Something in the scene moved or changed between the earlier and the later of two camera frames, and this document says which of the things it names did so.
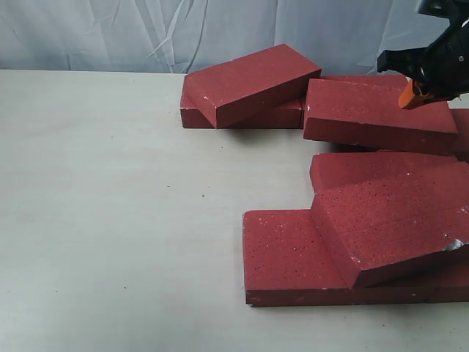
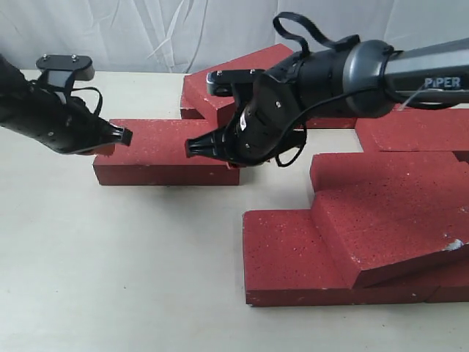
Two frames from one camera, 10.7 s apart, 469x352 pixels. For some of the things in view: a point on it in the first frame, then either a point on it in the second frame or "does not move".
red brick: [289, 262] does not move
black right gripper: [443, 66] -> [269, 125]
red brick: [365, 111] -> [157, 155]
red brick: [446, 276] does not move
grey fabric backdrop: [341, 37] does not move
